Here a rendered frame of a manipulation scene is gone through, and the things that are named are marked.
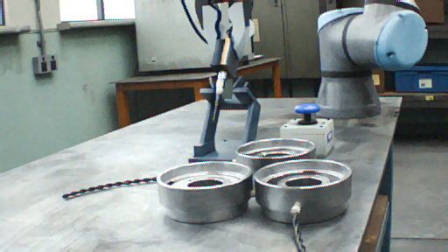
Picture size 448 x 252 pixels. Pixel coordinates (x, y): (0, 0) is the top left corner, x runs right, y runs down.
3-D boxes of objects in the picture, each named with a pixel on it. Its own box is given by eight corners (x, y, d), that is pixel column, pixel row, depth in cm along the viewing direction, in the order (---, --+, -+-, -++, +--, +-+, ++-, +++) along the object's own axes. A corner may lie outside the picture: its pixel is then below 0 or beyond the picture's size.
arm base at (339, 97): (323, 108, 118) (320, 66, 116) (383, 107, 112) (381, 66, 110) (309, 119, 104) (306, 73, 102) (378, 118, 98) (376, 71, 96)
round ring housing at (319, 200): (267, 192, 59) (265, 159, 58) (353, 192, 55) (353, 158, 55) (245, 225, 49) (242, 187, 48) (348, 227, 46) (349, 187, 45)
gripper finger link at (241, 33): (266, 54, 80) (255, 0, 79) (252, 57, 75) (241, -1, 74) (248, 57, 82) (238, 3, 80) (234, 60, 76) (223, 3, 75)
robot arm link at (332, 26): (349, 66, 114) (346, 10, 111) (388, 68, 102) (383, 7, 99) (310, 70, 109) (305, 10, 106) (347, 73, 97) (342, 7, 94)
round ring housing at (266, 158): (324, 167, 67) (323, 138, 66) (306, 192, 58) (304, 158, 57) (253, 165, 71) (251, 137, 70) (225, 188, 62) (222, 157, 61)
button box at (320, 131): (326, 157, 72) (325, 125, 71) (281, 157, 75) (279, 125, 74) (335, 144, 79) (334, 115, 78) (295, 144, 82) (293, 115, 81)
